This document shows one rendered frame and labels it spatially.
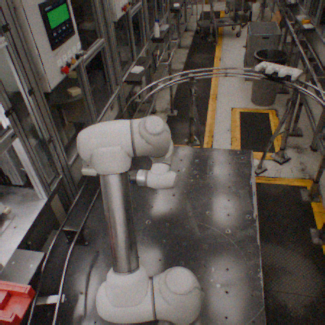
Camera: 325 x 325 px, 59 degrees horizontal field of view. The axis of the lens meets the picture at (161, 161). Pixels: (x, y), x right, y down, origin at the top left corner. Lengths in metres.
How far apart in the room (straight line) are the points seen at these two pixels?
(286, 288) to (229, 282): 0.87
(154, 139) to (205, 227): 0.77
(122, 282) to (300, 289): 1.44
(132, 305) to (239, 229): 0.72
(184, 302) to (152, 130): 0.61
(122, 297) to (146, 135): 0.59
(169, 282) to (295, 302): 1.26
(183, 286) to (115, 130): 0.59
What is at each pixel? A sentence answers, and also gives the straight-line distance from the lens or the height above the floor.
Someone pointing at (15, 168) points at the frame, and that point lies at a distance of 1.62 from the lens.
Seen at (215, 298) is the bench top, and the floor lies 0.68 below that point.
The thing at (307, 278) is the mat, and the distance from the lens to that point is 2.34.
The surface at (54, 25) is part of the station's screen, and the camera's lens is 1.56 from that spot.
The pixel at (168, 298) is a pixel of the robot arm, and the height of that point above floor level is 0.93.
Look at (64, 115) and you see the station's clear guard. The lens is 1.70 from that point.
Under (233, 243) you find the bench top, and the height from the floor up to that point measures 0.68.
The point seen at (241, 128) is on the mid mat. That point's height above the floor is 0.01.
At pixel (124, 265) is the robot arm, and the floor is 1.01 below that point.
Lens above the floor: 1.95
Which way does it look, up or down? 40 degrees down
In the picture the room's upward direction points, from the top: 5 degrees counter-clockwise
